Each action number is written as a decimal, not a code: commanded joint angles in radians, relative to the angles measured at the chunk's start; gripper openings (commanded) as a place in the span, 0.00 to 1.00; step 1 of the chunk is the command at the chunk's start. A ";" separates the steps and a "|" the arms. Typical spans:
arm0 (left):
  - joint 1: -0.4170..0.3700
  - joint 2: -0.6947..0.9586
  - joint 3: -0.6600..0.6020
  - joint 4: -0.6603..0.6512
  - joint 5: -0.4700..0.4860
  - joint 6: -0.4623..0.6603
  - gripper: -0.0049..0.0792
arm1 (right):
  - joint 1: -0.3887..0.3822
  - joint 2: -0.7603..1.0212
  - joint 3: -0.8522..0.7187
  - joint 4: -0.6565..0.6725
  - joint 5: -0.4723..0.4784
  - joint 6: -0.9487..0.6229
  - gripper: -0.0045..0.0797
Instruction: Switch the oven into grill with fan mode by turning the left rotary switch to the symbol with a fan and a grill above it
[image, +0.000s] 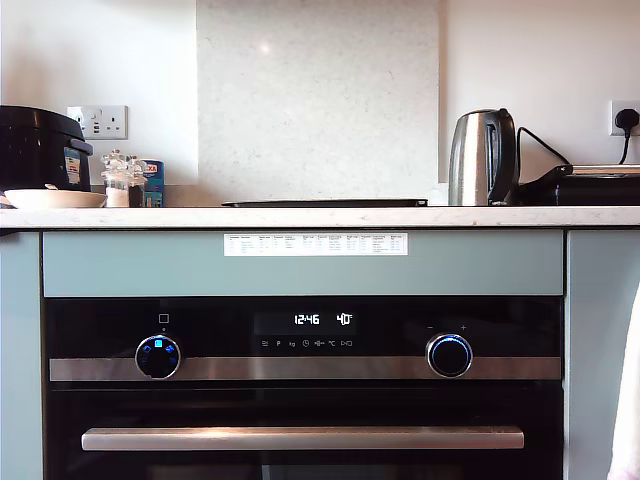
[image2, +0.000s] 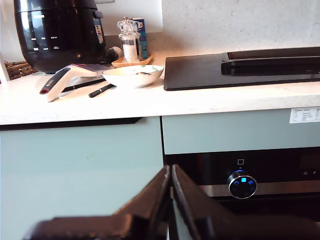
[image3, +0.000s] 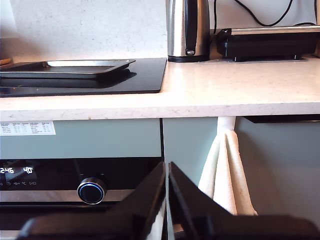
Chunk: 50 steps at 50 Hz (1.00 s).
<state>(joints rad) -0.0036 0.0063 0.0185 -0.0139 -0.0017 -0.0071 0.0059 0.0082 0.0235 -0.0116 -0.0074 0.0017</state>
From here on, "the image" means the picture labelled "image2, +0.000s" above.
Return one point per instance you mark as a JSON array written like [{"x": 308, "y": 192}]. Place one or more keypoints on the black white round object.
[{"x": 113, "y": 53}]

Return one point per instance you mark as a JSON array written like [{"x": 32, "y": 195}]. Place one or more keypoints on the speckled stone splashback panel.
[{"x": 237, "y": 22}]

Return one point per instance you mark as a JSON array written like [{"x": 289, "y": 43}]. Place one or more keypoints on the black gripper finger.
[
  {"x": 195, "y": 215},
  {"x": 140, "y": 220}
]

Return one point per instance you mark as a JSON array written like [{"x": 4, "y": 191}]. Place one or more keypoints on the brown wicker basket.
[{"x": 18, "y": 69}]

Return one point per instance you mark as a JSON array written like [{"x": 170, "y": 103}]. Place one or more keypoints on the black rice cooker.
[{"x": 60, "y": 32}]

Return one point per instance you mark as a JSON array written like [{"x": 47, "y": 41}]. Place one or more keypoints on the black glass hob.
[{"x": 192, "y": 72}]

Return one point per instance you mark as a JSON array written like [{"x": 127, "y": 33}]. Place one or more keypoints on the black chopstick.
[
  {"x": 82, "y": 84},
  {"x": 101, "y": 90}
]

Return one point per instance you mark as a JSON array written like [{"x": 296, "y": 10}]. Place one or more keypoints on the small wooden tray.
[{"x": 120, "y": 63}]

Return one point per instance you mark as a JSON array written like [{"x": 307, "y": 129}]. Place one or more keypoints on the white ceramic bowl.
[{"x": 132, "y": 80}]

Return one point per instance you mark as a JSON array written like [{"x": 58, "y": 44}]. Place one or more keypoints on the black hob vent cover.
[{"x": 270, "y": 65}]

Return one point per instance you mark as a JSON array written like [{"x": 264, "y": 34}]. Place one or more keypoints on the white printed label sticker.
[{"x": 305, "y": 115}]

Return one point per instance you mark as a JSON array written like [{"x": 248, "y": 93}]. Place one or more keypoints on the pale green cabinet door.
[{"x": 75, "y": 170}]

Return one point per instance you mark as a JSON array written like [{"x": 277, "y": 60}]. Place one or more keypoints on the blue salt box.
[{"x": 144, "y": 32}]

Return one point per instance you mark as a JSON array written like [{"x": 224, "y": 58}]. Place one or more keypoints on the black built-in oven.
[{"x": 280, "y": 165}]

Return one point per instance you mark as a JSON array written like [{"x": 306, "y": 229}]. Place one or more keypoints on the pale green filler panel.
[{"x": 225, "y": 132}]

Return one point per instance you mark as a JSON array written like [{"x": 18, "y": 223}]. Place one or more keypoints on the oven knob with blue symbols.
[{"x": 242, "y": 185}]

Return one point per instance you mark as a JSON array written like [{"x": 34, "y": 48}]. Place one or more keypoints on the clear pepper grinder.
[{"x": 139, "y": 47}]

